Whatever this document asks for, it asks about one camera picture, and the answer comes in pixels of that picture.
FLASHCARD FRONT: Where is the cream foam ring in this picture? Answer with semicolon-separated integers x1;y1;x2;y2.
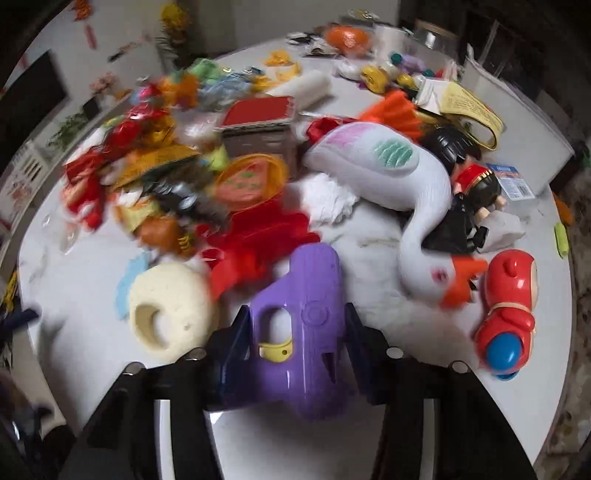
128;264;221;368

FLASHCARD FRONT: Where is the glass jar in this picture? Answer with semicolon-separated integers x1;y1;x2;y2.
413;18;459;52

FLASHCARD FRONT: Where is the purple toy gun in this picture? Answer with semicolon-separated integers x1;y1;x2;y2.
249;244;352;422

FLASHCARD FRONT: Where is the doll figure with red hat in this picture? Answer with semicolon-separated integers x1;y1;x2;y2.
434;164;505;256

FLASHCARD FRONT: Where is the yellow paper tag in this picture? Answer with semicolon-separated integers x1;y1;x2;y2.
436;83;505;151

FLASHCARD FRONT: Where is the light blue foam piece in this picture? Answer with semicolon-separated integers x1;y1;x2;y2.
115;251;151;320

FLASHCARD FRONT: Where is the white goose toy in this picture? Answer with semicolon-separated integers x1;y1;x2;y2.
302;90;489;309

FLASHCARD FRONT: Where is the green marker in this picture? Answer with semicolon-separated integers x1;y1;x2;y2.
553;222;570;259

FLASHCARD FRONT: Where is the red plastic toy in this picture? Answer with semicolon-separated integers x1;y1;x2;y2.
203;203;321;297

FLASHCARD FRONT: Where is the orange object in clear wrap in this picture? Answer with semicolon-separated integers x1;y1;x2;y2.
323;25;373;52

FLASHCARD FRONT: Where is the row of colourful toys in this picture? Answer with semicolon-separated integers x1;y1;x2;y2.
62;58;232;259

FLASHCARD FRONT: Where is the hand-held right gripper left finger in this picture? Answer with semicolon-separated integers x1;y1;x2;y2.
85;305;252;448

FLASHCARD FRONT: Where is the yellow flower plant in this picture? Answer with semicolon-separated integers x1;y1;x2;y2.
156;2;194;70

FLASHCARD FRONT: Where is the white plastic container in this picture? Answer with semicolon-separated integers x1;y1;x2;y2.
462;44;576;185

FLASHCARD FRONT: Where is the white foam roll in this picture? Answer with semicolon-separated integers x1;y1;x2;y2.
277;71;332;100

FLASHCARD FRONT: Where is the blue printed card packet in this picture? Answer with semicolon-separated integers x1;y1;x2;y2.
485;161;537;200

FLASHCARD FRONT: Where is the white fluffy cloth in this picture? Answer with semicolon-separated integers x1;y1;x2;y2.
288;178;444;328

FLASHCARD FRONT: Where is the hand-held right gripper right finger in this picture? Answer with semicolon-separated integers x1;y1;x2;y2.
344;302;504;445

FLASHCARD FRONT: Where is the red-lidded brown box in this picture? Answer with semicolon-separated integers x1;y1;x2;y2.
221;95;299;160

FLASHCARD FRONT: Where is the red pig toy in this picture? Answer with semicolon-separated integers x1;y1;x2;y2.
475;249;539;381

